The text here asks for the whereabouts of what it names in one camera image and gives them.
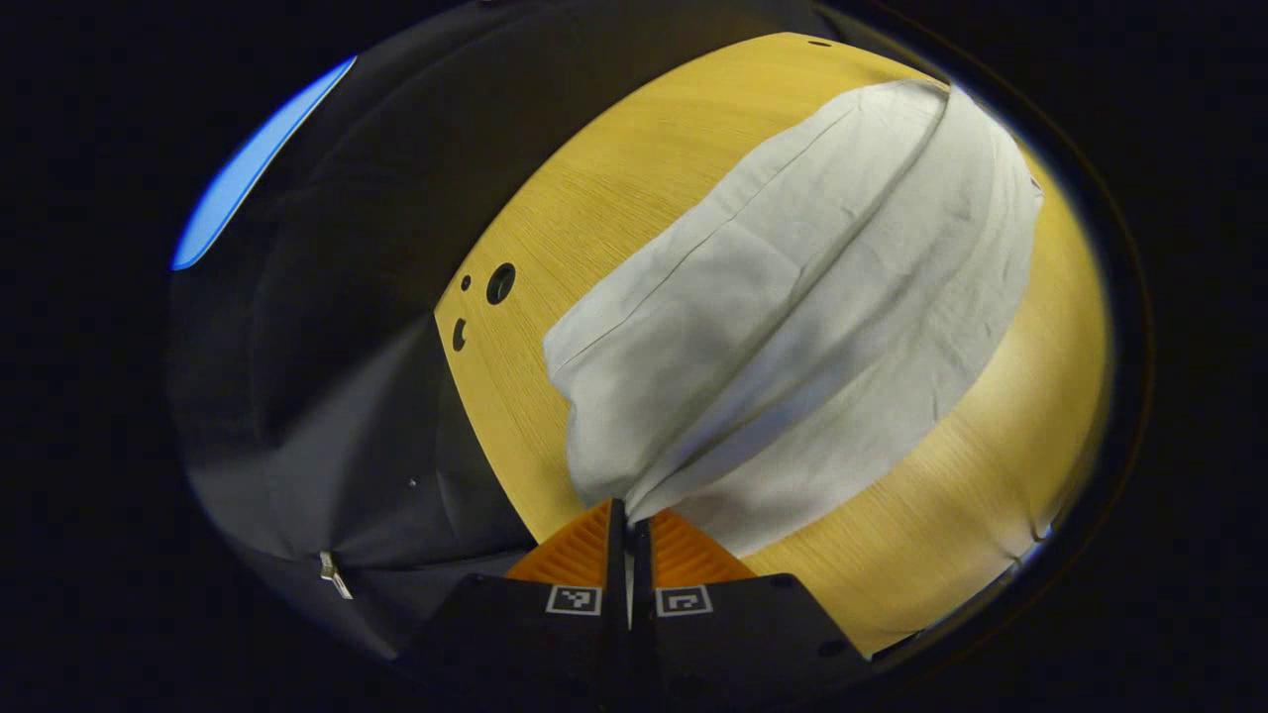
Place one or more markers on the black backdrop cloth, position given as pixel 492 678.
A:
pixel 347 347

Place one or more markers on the white jeans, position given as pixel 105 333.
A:
pixel 792 297

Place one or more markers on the silver metal binder clip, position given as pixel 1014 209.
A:
pixel 334 574

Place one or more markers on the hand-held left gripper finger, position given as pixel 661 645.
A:
pixel 642 574
pixel 617 564

